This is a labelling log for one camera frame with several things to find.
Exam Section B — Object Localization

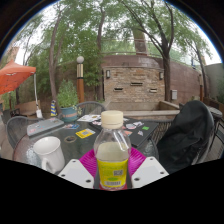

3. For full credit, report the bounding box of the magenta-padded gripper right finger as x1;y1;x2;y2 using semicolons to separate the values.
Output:
128;147;170;189

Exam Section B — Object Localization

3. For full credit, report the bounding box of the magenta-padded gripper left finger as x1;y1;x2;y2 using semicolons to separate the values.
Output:
58;148;98;189

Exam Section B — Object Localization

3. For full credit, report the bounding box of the clear bottle with yellow label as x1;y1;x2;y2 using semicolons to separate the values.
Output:
93;110;132;191

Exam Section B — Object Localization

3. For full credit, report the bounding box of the white ceramic mug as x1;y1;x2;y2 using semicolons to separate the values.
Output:
32;135;66;175

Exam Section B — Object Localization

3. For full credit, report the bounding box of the black laptop with stickers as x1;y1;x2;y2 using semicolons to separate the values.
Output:
89;116;160;149

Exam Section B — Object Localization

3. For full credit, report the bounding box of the yellow card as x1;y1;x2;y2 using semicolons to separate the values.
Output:
75;128;96;139

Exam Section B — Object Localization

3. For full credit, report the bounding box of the blue and pink sticker sheet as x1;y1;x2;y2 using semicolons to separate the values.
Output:
62;123;81;130

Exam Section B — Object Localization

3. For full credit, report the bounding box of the green plant in blue pot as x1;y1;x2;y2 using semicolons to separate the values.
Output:
57;79;81;123

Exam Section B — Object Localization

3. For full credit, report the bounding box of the blue yellow striped cone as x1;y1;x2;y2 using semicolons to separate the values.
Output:
49;99;58;118

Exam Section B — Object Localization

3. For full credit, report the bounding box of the wooden bench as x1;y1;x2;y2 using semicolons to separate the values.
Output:
14;99;41;118

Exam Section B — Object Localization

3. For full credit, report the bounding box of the black metal chair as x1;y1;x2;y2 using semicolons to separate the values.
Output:
213;119;224;148

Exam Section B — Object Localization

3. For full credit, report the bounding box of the round dark patio table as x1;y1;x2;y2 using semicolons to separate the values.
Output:
208;105;224;119

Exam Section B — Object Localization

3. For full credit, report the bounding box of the leaning brown tree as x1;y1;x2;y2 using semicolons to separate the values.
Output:
29;6;101;116

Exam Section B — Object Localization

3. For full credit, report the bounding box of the dark forked tree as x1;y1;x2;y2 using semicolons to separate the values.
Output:
119;0;214;103

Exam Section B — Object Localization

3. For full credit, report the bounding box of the orange patio umbrella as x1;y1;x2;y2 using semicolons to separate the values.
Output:
0;59;44;119

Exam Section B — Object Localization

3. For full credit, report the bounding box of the brown globe lamp post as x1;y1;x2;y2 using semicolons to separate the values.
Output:
75;55;86;104

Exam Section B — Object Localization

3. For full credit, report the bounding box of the slim orange lamp post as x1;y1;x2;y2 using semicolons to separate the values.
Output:
199;74;205;103

